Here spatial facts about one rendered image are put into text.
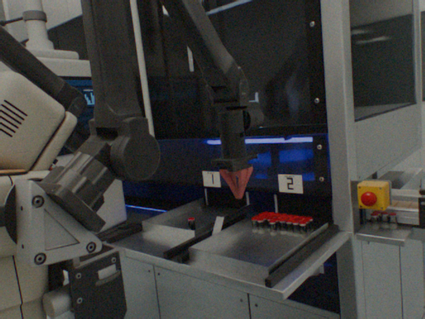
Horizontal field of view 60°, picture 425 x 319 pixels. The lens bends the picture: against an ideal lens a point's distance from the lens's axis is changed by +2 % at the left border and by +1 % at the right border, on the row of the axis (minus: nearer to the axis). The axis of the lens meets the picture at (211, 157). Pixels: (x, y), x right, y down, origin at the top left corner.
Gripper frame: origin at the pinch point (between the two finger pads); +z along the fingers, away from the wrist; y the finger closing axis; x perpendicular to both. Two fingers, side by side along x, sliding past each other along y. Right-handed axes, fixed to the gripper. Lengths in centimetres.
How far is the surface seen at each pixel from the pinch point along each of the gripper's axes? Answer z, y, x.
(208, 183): 8, 37, 44
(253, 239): 20.3, 21.0, 12.4
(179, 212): 19, 30, 55
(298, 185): 7.0, 38.2, 5.3
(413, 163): 87, 497, 77
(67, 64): -45, 12, 90
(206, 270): 20.6, -1.6, 11.9
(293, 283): 20.8, 3.4, -10.4
